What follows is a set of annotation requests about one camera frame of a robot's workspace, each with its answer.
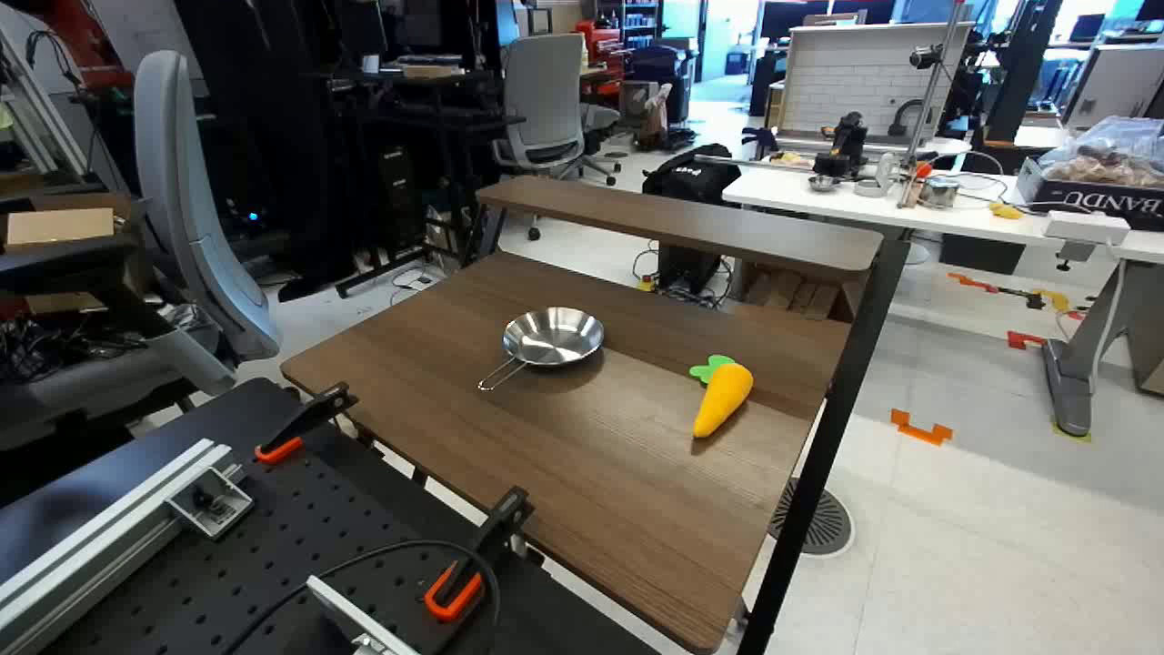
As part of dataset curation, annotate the orange carrot plush toy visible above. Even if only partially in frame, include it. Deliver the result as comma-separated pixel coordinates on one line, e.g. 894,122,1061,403
684,350,758,441

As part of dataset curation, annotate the silver frying pan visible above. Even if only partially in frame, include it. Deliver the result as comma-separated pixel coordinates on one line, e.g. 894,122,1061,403
473,302,606,398

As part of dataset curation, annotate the black backpack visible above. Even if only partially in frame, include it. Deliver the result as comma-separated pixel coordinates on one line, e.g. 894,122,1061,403
641,142,744,297

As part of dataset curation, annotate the light grey office chair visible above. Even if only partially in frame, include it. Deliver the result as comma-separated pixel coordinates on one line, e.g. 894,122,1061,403
486,29,626,188

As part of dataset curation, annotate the round floor drain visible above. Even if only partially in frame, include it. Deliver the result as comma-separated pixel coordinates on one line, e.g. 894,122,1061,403
772,483,860,560

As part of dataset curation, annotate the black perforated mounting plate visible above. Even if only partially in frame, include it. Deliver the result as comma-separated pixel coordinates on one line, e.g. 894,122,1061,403
0,373,657,655

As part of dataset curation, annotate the short aluminium extrusion piece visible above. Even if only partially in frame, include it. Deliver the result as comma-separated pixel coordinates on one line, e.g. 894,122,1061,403
302,572,423,655

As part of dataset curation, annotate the white pegboard panel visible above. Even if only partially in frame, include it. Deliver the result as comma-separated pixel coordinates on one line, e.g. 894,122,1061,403
774,19,975,142

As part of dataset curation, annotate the white work desk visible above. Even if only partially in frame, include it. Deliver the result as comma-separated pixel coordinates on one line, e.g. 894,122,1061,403
720,142,1164,441

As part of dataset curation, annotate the grey curved chair back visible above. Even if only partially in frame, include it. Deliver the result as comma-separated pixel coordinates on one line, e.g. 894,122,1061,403
130,48,285,364

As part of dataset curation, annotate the black printed cardboard box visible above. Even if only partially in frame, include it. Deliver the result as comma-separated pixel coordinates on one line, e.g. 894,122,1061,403
1015,111,1164,233

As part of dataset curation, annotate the light wooden board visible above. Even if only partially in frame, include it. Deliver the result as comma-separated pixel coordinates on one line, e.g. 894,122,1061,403
0,202,121,255

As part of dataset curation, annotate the black clamp orange handle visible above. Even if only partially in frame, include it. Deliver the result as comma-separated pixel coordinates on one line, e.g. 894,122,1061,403
417,483,537,629
251,382,360,469

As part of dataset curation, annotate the black cable on plate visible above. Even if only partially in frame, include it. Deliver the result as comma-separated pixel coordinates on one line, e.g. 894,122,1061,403
222,540,506,655

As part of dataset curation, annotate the metal corner bracket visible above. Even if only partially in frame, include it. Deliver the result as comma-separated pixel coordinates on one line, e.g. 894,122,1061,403
166,466,258,543

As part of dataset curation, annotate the long aluminium extrusion rail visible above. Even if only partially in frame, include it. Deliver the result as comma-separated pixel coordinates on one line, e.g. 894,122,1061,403
0,438,238,655

